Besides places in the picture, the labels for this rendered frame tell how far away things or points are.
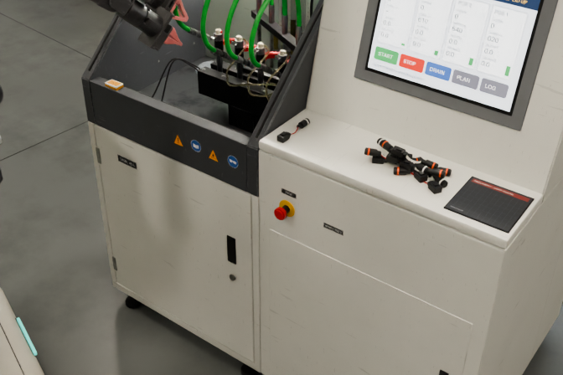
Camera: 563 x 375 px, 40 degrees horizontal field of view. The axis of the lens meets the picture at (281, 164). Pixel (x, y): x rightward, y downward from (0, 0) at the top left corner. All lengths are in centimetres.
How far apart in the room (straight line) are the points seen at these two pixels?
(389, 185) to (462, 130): 24
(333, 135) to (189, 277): 79
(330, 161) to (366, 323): 48
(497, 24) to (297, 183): 64
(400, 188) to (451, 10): 45
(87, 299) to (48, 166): 98
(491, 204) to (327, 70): 59
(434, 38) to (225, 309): 113
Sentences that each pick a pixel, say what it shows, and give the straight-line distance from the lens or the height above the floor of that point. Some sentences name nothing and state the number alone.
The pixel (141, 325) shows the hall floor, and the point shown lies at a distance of 293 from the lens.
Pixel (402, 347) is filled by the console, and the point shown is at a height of 51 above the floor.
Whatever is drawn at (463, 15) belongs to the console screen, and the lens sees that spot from 194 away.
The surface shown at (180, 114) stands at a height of 95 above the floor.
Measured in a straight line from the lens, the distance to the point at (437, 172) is 190.
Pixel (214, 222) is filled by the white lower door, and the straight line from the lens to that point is 234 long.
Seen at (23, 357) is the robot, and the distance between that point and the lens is 252.
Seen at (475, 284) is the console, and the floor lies 82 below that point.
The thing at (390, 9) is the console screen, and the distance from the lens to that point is 202.
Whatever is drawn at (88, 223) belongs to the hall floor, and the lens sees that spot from 343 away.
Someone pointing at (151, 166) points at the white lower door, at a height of 73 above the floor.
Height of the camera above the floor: 206
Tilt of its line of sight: 34 degrees down
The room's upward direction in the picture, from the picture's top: straight up
